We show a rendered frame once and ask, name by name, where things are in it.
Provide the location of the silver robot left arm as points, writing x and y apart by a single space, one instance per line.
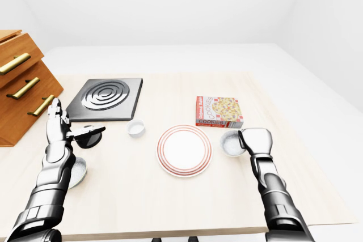
48 185

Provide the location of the silver robot left hand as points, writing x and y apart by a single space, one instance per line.
56 128

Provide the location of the wooden cabinet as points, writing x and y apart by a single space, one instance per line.
11 128

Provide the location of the small white ramekin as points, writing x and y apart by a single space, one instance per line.
135 127

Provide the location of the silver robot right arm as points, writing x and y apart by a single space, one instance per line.
278 196

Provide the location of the patterned bowl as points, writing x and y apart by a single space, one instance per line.
79 171
230 144

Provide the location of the flat dark stove plate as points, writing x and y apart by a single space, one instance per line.
105 97

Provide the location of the wooden drawer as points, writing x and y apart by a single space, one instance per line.
25 46
42 76
17 117

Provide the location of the printed cookie box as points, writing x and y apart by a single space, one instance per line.
218 110

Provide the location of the white plate with red rings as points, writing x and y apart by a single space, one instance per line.
184 151

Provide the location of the small dark shape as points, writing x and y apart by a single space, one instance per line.
156 239
193 239

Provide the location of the silver robot right hand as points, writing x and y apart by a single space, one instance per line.
256 141

